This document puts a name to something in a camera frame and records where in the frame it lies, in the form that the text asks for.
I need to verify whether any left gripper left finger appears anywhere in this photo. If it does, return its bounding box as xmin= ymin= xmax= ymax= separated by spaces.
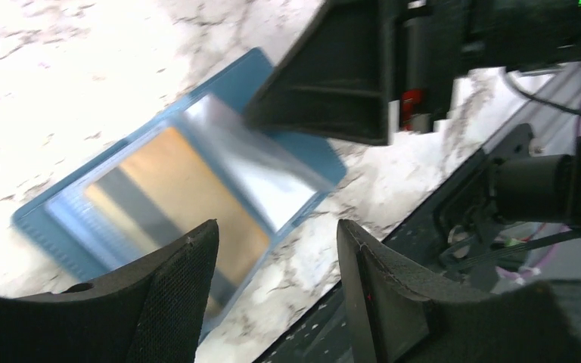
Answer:
xmin=0 ymin=220 xmax=219 ymax=362

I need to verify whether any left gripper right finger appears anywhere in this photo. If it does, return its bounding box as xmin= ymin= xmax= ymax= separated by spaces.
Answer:
xmin=337 ymin=219 xmax=581 ymax=362

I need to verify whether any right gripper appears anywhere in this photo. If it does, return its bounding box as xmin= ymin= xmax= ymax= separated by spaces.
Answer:
xmin=244 ymin=1 xmax=581 ymax=146

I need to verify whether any gold credit card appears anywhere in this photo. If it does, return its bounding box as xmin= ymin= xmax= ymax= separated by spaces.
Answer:
xmin=84 ymin=127 xmax=270 ymax=318

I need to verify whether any blue leather card holder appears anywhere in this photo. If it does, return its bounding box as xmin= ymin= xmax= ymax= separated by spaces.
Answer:
xmin=12 ymin=48 xmax=346 ymax=341

